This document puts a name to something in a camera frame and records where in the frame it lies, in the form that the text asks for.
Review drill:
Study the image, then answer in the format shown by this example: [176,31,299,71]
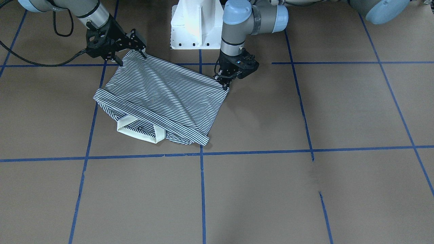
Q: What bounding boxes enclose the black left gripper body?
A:
[216,49,259,80]

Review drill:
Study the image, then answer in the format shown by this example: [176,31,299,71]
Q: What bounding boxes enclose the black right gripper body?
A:
[86,15,131,61]

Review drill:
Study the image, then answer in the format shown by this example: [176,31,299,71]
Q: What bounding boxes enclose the navy white striped polo shirt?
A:
[93,50,229,146]

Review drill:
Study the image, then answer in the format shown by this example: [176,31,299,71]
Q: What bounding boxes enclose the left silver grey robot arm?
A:
[214,0,409,90]

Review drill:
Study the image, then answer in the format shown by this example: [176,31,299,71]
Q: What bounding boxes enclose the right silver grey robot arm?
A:
[19,0,147,65]

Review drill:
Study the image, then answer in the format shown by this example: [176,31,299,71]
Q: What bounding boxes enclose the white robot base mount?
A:
[170,0,223,50]

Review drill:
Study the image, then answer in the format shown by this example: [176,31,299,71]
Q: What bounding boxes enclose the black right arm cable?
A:
[0,0,89,67]

